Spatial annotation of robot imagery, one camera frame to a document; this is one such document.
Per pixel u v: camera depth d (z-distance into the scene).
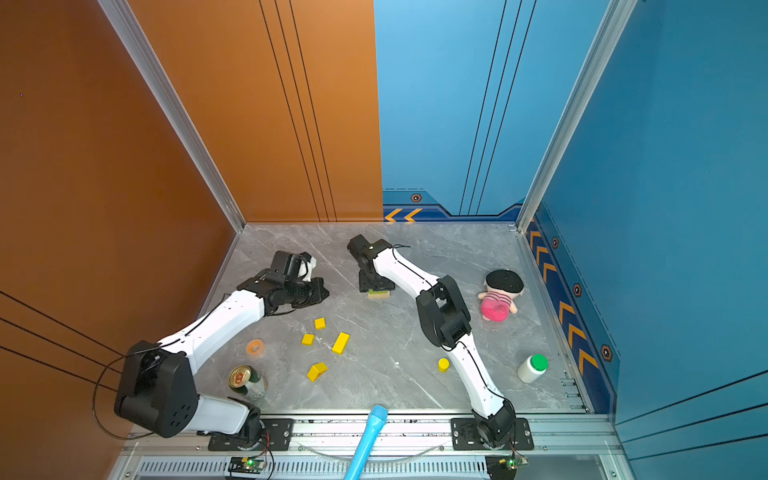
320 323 0.92
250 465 0.71
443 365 0.82
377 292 0.97
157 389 0.43
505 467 0.70
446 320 0.60
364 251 0.73
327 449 0.72
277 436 0.74
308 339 0.89
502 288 0.93
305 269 0.71
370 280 0.83
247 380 0.72
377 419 0.73
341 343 0.88
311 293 0.76
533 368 0.76
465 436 0.72
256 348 0.87
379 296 0.99
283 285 0.67
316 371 0.82
